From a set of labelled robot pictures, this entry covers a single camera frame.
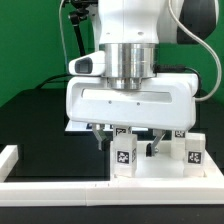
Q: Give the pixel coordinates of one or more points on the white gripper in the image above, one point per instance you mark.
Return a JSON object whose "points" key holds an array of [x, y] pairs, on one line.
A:
{"points": [[165, 101]]}

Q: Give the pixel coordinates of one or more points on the white square tabletop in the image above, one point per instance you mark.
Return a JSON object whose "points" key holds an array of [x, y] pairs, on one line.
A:
{"points": [[162, 165]]}

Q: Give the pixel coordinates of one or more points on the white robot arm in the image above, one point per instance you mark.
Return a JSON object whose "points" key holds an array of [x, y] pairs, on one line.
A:
{"points": [[120, 83]]}

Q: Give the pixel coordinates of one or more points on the white U-shaped obstacle fence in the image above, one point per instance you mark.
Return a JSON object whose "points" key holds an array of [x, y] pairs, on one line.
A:
{"points": [[118, 191]]}

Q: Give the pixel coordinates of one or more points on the white marker tag sheet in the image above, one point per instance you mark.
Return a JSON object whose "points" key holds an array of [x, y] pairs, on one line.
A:
{"points": [[73, 126]]}

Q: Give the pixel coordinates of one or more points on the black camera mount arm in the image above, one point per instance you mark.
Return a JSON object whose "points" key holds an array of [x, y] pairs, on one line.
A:
{"points": [[80, 14]]}

